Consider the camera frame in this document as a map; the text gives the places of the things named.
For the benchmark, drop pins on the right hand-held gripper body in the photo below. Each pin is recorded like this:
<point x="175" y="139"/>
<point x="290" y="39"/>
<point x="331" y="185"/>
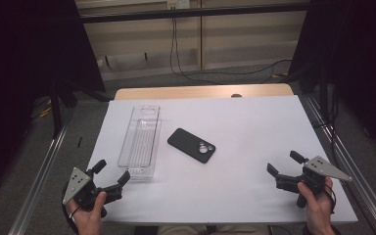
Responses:
<point x="313" y="178"/>

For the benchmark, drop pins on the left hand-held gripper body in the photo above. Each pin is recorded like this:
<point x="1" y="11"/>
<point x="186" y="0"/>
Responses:
<point x="83" y="192"/>

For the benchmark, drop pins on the person's left hand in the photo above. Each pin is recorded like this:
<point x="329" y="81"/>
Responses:
<point x="89" y="217"/>

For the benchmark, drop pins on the person's right hand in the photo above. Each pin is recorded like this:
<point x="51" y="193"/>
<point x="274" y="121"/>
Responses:
<point x="318" y="209"/>

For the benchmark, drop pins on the small black stick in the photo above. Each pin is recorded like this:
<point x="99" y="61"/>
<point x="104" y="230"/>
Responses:
<point x="79" y="142"/>

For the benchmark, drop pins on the clear plastic tray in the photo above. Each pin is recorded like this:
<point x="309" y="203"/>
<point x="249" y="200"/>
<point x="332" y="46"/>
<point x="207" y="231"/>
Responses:
<point x="140" y="143"/>

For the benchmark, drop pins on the black metal stand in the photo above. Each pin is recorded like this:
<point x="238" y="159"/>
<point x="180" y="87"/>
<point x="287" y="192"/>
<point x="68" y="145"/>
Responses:
<point x="56" y="107"/>

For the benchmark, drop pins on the black curtain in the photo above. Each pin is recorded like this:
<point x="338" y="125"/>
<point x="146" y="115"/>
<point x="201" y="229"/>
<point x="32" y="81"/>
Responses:
<point x="19" y="65"/>
<point x="355" y="58"/>

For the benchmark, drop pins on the black horizontal bar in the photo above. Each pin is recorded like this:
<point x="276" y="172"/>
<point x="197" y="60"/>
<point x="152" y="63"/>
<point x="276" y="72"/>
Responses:
<point x="192" y="13"/>

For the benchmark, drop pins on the aluminium rail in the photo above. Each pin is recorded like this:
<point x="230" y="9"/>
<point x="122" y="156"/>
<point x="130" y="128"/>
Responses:
<point x="349" y="163"/>
<point x="39" y="182"/>

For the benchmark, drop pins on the white wall outlet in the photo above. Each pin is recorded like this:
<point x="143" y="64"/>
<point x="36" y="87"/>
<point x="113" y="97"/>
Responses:
<point x="178" y="4"/>

